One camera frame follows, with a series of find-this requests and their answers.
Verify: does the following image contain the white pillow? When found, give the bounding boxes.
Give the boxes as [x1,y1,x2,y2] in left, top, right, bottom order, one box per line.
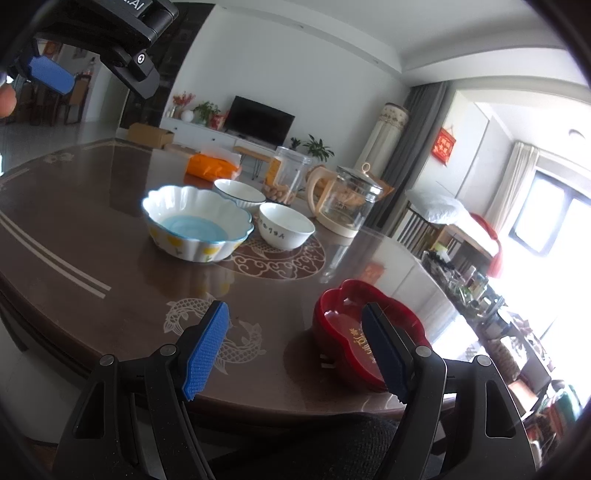
[405,188,467,225]

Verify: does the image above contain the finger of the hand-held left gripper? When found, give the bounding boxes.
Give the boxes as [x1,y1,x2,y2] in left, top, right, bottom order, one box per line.
[104,44,160,100]
[9,53,75,96]

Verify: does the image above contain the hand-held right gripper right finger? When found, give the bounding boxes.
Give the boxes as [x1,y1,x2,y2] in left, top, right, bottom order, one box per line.
[361,302,539,480]

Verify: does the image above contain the standing air conditioner with cover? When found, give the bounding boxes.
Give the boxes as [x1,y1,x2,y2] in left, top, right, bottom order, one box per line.
[353,102,409,185]

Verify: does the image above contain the white bowl with dark rim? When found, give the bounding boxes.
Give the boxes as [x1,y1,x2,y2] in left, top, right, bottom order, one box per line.
[213,179,267,212]

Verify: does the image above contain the white curtain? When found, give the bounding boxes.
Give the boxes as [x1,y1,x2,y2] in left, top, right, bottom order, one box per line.
[485,142,540,232]

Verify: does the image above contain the red flowers in vase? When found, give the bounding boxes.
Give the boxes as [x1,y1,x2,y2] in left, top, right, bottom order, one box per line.
[172,91,197,118]

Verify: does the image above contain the orange lounge chair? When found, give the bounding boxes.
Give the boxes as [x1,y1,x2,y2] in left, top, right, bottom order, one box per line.
[367,178,397,200]

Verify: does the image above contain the black television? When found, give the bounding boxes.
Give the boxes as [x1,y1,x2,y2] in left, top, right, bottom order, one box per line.
[227,95,296,146]

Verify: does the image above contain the orange tissue pack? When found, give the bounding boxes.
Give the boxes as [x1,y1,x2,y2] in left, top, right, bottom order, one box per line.
[185,147,243,182]

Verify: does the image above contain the white television cabinet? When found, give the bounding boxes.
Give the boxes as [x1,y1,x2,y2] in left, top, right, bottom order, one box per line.
[159,115,301,160]

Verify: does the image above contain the glass kettle with cream handle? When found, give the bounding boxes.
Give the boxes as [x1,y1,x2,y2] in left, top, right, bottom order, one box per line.
[307,162,385,239]

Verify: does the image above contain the cardboard box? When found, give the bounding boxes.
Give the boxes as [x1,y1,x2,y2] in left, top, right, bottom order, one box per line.
[127,122,175,149]

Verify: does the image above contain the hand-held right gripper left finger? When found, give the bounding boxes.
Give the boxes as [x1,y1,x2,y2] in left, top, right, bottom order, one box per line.
[53,300,230,480]

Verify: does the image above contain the bushy green potted plant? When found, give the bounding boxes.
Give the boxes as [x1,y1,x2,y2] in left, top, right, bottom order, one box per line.
[191,102,221,126]

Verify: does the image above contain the scalloped white and blue bowl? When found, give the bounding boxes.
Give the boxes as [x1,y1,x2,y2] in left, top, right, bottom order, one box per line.
[141,185,256,264]

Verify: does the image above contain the grey curtain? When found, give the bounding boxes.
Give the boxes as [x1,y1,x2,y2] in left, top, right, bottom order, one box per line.
[365,82,451,232]

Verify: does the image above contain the floral printed cloth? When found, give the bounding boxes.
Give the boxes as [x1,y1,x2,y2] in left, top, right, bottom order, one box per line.
[531,378,587,462]

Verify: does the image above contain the window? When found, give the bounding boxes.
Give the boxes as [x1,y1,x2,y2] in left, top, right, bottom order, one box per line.
[508,171,591,370]

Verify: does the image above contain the person's left hand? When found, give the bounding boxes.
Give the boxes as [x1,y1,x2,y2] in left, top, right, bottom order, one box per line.
[0,85,18,120]

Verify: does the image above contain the red cloth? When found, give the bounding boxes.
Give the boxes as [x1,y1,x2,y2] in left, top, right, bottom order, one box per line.
[471,213,503,278]

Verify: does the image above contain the wooden dining chair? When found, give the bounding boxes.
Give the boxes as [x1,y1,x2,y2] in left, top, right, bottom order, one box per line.
[28,80,56,125]
[60,74,93,124]

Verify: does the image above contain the red wall decoration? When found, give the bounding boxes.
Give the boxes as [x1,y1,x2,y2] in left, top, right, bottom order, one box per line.
[433,128,457,166]

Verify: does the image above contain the cluster of bottles and jars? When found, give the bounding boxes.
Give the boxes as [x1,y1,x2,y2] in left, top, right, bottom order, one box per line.
[422,247,509,333]

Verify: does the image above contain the wooden side table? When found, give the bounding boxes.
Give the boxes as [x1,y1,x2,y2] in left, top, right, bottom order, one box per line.
[233,145,274,180]

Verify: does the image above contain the clear plastic jar of peanuts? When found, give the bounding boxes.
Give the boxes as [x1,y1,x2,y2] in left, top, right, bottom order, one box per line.
[262,146,313,205]

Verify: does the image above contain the large green potted plant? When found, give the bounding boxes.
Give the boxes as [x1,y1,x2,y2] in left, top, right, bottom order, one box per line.
[302,135,335,162]

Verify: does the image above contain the plain white bowl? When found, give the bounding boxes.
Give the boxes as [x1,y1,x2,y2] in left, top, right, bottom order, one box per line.
[257,202,316,251]

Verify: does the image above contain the dark wooden side cabinet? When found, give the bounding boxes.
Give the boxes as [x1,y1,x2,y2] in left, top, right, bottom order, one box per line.
[416,258,555,416]

